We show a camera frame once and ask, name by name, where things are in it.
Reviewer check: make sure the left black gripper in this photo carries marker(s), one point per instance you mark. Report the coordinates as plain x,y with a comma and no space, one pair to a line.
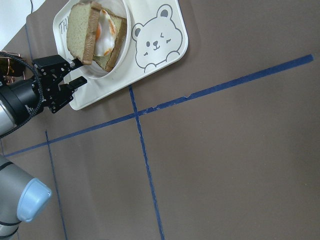
43,88

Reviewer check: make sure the white round plate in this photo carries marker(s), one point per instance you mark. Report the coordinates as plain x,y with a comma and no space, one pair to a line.
60,25

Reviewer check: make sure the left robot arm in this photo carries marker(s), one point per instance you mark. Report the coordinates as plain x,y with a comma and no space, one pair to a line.
22,196

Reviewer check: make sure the cream bear tray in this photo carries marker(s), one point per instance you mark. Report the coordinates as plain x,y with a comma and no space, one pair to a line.
157,38

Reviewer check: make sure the fried egg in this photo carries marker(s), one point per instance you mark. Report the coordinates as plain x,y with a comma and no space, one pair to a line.
106,35

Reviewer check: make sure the copper wire bottle rack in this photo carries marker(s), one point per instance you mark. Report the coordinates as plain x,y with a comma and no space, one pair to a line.
12,68

